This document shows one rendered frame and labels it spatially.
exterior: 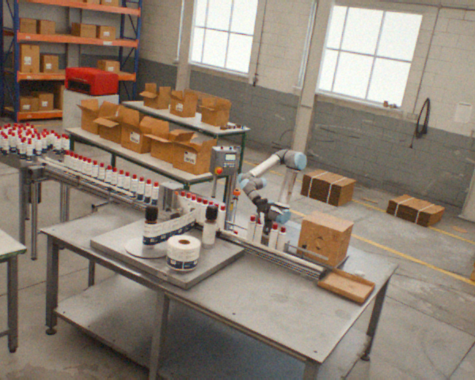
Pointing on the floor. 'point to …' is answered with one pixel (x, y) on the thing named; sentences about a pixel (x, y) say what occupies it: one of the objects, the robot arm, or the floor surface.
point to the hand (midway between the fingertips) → (273, 219)
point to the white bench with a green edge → (6, 249)
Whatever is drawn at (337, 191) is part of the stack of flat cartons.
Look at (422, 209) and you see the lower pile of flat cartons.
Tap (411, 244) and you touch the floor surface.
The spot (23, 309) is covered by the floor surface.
